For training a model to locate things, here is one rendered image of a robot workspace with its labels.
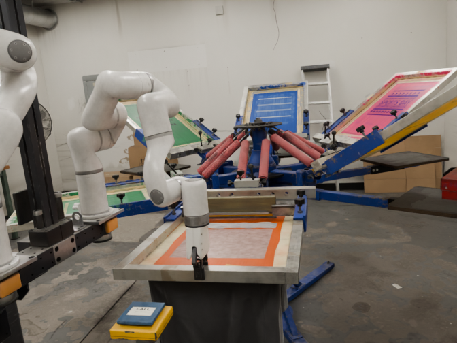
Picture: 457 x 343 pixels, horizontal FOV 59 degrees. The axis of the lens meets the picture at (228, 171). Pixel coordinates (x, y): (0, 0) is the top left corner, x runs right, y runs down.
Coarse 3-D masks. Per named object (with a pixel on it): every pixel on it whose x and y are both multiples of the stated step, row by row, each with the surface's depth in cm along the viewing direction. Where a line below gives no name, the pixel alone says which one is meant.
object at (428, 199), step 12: (324, 192) 230; (336, 192) 228; (408, 192) 207; (420, 192) 206; (432, 192) 204; (360, 204) 217; (372, 204) 212; (384, 204) 208; (396, 204) 189; (408, 204) 188; (420, 204) 186; (432, 204) 185; (444, 204) 184; (456, 204) 182; (444, 216) 173; (456, 216) 169
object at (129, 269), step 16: (176, 224) 177; (160, 240) 159; (128, 256) 138; (144, 256) 144; (288, 256) 128; (128, 272) 128; (144, 272) 127; (160, 272) 125; (176, 272) 124; (192, 272) 123; (208, 272) 122; (224, 272) 121; (240, 272) 120; (256, 272) 119; (272, 272) 118; (288, 272) 117
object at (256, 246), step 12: (240, 228) 170; (252, 228) 168; (264, 228) 167; (276, 228) 166; (228, 240) 156; (240, 240) 155; (252, 240) 154; (264, 240) 153; (276, 240) 152; (228, 252) 144; (240, 252) 143; (252, 252) 142; (264, 252) 141; (216, 264) 135; (240, 264) 133; (252, 264) 132; (264, 264) 132
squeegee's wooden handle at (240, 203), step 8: (208, 200) 181; (216, 200) 181; (224, 200) 180; (232, 200) 179; (240, 200) 178; (248, 200) 178; (256, 200) 177; (264, 200) 176; (272, 200) 175; (216, 208) 181; (224, 208) 181; (232, 208) 180; (240, 208) 179; (248, 208) 178; (256, 208) 178; (264, 208) 177
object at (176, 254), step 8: (184, 232) 170; (216, 232) 167; (224, 232) 166; (176, 240) 161; (184, 240) 160; (216, 240) 157; (224, 240) 156; (176, 248) 152; (184, 248) 151; (216, 248) 149; (168, 256) 145; (176, 256) 144; (184, 256) 144; (208, 256) 142; (160, 264) 138; (168, 264) 138; (176, 264) 137; (184, 264) 137; (208, 264) 135
